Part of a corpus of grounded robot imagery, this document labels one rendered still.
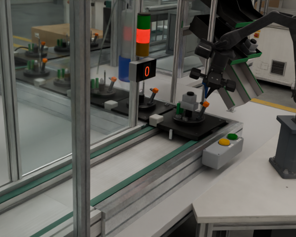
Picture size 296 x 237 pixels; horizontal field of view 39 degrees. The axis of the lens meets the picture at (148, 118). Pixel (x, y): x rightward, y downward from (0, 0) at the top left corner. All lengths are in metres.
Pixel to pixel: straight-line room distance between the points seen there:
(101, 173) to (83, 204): 0.43
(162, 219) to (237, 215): 0.25
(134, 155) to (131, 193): 0.34
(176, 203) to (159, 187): 0.09
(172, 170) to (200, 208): 0.15
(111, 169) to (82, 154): 0.52
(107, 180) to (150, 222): 0.21
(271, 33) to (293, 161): 4.33
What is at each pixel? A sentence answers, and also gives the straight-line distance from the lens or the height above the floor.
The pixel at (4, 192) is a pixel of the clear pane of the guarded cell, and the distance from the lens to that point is 0.84.
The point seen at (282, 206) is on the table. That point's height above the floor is 0.86.
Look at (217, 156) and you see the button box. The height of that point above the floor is 0.95.
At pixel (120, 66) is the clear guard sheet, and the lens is 1.55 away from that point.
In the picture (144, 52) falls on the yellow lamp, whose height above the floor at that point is 1.28.
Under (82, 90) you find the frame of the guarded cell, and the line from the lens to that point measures 0.88.
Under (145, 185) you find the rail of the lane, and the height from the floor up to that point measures 0.96.
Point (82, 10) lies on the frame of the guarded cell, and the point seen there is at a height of 1.51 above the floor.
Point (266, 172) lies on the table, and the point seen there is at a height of 0.86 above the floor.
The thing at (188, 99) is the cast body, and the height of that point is 1.07.
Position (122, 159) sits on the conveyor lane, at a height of 0.92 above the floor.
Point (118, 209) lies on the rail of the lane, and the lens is 1.20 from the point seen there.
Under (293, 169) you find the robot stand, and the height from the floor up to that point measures 0.89.
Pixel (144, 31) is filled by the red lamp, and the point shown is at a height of 1.35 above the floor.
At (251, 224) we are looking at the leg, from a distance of 1.46.
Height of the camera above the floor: 1.61
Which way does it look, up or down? 22 degrees down
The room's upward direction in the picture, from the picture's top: 3 degrees clockwise
